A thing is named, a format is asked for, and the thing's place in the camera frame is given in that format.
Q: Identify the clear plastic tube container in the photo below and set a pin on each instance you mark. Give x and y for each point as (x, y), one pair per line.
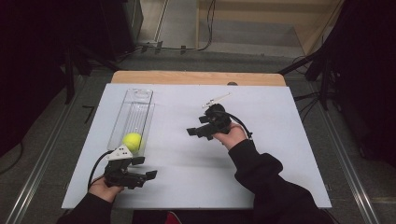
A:
(134, 115)

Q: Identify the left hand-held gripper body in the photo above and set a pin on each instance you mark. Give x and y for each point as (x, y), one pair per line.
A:
(118, 174)

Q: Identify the wooden table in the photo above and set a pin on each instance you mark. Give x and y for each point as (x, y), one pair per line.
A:
(193, 77)

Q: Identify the wooden step platform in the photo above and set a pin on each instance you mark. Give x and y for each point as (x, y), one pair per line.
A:
(255, 28)

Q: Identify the white board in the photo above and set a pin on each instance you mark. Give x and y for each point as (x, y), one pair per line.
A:
(186, 168)

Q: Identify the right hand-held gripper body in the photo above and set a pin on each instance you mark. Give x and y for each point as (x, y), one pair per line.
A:
(218, 119)

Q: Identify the yellow tennis ball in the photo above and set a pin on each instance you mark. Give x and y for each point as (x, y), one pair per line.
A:
(132, 142)

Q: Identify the metal floor rail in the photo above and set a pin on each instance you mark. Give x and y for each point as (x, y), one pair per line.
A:
(348, 161)
(40, 165)

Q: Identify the floor power strip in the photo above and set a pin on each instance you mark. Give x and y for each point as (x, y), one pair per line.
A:
(157, 46)

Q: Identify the black metal stand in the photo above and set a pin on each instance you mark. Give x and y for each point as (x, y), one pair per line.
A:
(70, 74)
(323, 71)

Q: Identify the person's right hand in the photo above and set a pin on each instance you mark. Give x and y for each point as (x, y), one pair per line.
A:
(232, 137)

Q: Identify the black cabinet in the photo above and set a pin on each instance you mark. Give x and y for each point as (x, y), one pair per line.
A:
(124, 25)

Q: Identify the dark curtain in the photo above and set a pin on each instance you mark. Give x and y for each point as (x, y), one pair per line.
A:
(28, 62)
(370, 77)

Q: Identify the person's left hand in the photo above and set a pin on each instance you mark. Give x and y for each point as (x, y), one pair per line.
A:
(104, 190)

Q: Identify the red shoe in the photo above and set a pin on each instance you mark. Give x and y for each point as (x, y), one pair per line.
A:
(173, 218)

